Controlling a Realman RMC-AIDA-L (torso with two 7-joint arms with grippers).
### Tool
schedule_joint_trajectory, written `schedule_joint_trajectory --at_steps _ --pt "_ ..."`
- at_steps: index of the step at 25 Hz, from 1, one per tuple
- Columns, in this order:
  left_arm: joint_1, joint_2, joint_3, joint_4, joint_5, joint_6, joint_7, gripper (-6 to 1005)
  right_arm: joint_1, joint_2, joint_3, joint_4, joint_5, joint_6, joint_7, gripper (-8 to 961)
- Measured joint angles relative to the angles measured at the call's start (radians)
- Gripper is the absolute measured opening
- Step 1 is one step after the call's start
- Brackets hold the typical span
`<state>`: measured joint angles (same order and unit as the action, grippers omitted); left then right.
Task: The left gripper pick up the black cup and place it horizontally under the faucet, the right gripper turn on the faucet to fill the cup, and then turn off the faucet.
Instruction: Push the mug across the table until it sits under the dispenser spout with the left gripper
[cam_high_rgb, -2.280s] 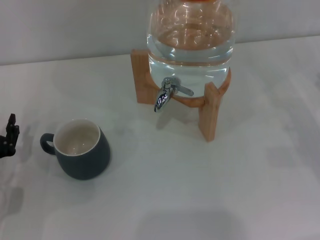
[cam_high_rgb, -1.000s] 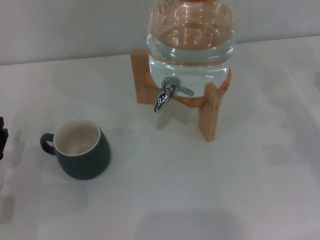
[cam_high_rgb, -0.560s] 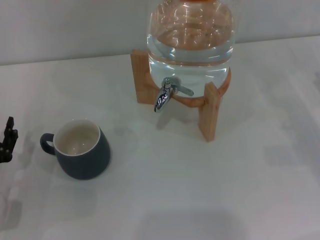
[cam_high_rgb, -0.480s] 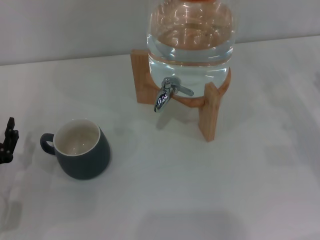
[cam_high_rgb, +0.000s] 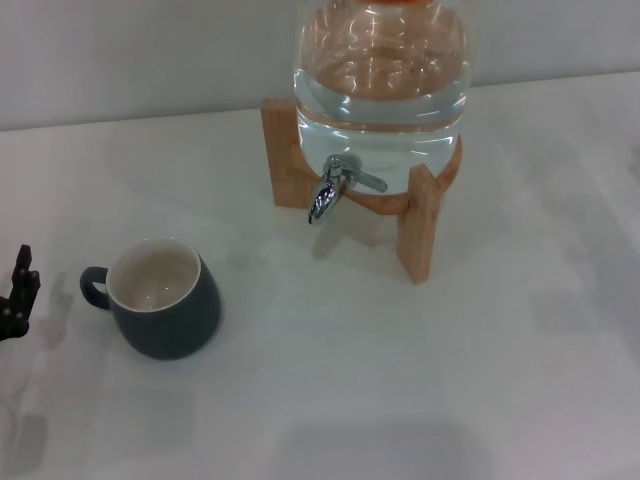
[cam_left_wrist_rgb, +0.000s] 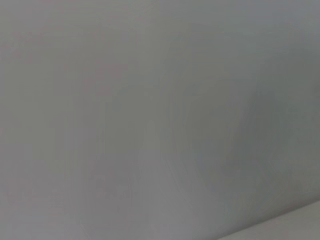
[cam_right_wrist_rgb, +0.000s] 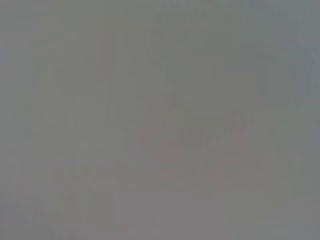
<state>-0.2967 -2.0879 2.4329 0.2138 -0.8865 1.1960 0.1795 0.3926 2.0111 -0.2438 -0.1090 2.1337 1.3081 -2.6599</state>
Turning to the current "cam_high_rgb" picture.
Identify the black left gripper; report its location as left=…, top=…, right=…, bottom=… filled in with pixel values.
left=0, top=243, right=41, bottom=344

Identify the black cup with white inside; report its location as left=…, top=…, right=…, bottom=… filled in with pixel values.
left=79, top=237, right=223, bottom=360

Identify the chrome faucet with lever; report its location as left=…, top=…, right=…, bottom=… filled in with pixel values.
left=306, top=154, right=389, bottom=226

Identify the wooden dispenser stand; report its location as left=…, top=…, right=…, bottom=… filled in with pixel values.
left=261, top=96, right=464, bottom=286

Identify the clear glass water dispenser jar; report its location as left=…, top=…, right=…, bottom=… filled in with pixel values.
left=293, top=0, right=476, bottom=196

